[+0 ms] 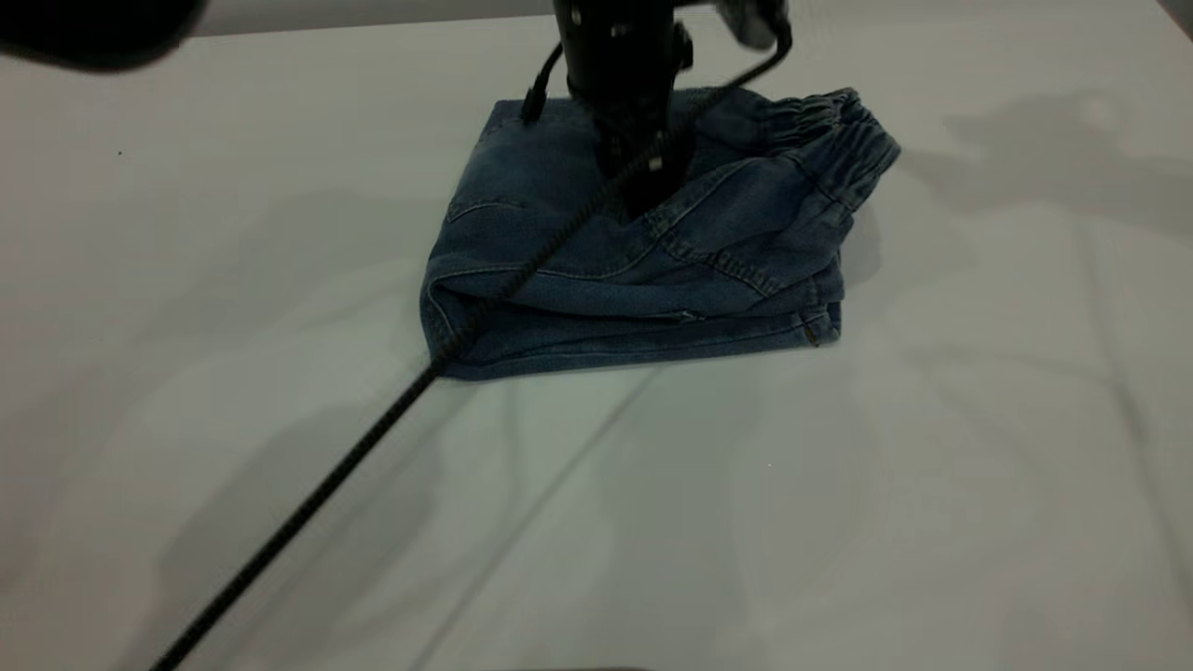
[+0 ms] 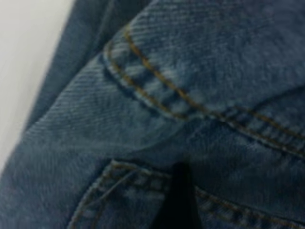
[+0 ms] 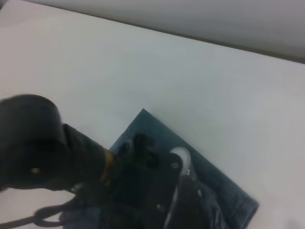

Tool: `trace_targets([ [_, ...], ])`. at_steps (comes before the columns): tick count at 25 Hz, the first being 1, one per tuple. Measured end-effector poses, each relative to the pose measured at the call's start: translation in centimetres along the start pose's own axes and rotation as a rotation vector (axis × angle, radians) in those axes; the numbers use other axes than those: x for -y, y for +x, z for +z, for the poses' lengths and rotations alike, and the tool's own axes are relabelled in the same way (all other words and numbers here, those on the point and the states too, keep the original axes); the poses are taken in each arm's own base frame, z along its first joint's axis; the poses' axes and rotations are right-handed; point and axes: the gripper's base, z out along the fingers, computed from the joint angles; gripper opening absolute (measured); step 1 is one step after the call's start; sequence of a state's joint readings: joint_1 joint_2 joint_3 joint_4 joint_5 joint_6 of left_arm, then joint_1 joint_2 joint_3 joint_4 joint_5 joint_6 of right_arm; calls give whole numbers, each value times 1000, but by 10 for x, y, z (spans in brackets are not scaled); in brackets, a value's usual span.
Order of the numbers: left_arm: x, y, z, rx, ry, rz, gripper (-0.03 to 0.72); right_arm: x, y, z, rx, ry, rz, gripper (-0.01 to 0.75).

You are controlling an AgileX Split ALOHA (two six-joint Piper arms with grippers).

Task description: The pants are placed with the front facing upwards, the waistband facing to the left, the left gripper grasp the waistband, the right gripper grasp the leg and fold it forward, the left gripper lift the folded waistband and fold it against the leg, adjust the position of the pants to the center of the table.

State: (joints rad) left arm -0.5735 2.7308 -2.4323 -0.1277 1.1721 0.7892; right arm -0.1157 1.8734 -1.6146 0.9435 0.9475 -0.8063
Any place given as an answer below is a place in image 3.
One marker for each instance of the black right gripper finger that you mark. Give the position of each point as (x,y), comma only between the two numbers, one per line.
(193,210)

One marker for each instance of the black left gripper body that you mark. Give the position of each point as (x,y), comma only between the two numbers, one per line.
(143,186)

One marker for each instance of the blue denim pants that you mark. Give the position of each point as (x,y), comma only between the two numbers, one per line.
(155,124)

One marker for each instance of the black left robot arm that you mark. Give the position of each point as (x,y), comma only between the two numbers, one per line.
(31,133)

